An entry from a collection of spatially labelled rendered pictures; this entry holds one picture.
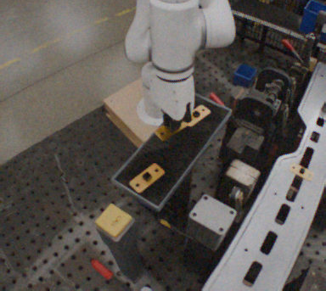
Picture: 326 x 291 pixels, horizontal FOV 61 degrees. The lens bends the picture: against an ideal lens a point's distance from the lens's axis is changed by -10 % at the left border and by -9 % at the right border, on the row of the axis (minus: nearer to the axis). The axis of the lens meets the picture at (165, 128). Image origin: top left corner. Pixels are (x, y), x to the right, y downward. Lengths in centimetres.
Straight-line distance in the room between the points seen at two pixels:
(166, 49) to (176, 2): 9
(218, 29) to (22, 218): 105
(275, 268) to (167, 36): 64
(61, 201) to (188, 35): 93
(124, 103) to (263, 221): 84
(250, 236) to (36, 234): 80
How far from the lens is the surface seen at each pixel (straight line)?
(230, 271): 82
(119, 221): 69
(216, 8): 57
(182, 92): 60
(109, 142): 140
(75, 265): 117
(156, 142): 79
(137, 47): 105
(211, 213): 75
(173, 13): 51
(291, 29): 165
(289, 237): 90
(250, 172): 87
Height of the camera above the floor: 179
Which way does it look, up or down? 49 degrees down
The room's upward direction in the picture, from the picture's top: straight up
